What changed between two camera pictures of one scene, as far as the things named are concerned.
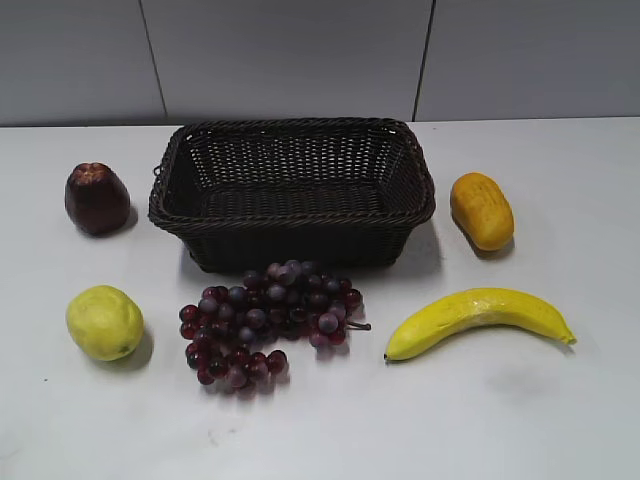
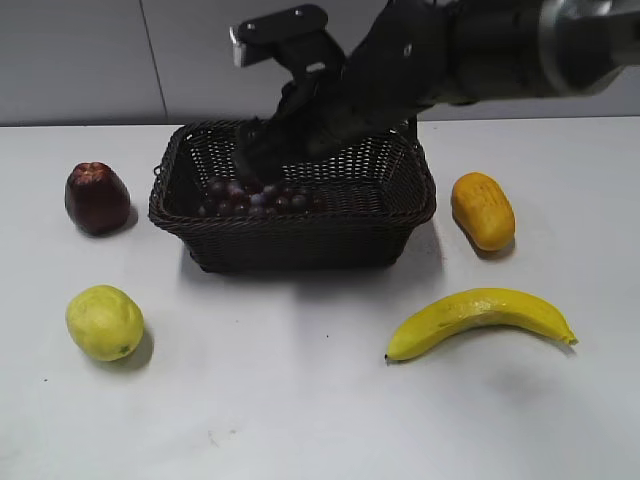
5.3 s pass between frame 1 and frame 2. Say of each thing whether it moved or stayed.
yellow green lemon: stayed
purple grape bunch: moved
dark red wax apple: stayed
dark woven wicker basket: stayed
